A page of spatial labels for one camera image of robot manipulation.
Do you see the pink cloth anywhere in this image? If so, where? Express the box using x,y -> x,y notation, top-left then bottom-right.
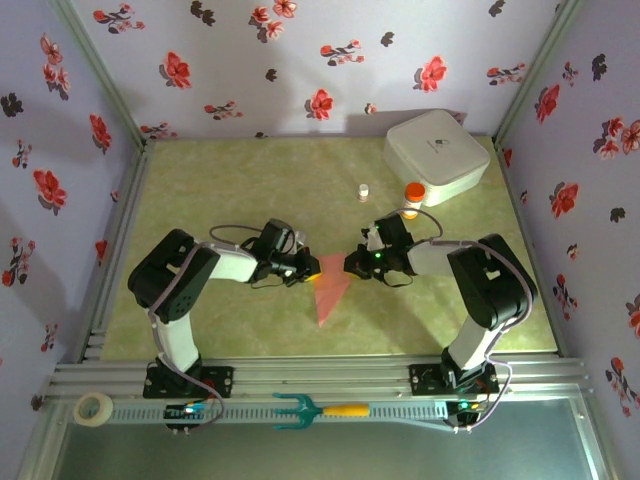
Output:
313,253 -> 352,329

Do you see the white square lidded box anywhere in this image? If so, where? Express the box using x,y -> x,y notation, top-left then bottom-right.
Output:
382,109 -> 491,209

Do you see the orange-capped pill bottle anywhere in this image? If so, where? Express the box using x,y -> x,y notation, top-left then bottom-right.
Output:
402,182 -> 427,221

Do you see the grey metal panel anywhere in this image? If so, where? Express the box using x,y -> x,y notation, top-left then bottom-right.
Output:
19,399 -> 621,480

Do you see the white tape roll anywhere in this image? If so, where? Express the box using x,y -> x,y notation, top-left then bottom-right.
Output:
72,392 -> 114,428

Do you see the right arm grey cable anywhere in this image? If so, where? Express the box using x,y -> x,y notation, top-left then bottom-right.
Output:
392,208 -> 539,436

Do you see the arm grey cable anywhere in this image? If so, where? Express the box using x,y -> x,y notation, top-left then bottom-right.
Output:
149,224 -> 266,436
392,208 -> 539,436

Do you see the left arm grey cable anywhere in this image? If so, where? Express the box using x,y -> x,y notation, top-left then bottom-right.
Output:
149,224 -> 266,436

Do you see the long aluminium frame rail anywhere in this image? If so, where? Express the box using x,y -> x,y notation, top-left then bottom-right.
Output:
47,357 -> 594,401

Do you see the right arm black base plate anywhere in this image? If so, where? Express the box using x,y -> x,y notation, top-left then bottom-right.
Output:
408,363 -> 501,399

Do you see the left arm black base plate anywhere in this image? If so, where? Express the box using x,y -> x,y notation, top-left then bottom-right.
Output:
143,363 -> 235,400

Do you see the teal garden fork yellow handle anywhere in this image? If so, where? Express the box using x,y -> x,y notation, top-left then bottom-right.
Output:
272,392 -> 370,432

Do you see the grey slotted cable duct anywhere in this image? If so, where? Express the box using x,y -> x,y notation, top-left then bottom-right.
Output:
107,402 -> 451,426

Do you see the aluminium side rail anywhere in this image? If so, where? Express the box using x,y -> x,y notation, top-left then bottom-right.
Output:
74,138 -> 157,364

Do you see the aluminium corner post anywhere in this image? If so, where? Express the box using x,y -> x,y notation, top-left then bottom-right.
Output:
47,0 -> 151,149
492,0 -> 589,146

